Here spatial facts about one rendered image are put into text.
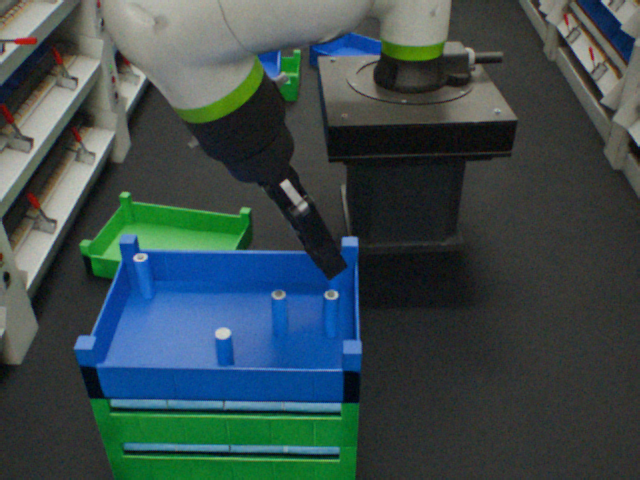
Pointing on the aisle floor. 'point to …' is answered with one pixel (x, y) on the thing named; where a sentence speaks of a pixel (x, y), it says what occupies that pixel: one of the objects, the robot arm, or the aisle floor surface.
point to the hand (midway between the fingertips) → (322, 250)
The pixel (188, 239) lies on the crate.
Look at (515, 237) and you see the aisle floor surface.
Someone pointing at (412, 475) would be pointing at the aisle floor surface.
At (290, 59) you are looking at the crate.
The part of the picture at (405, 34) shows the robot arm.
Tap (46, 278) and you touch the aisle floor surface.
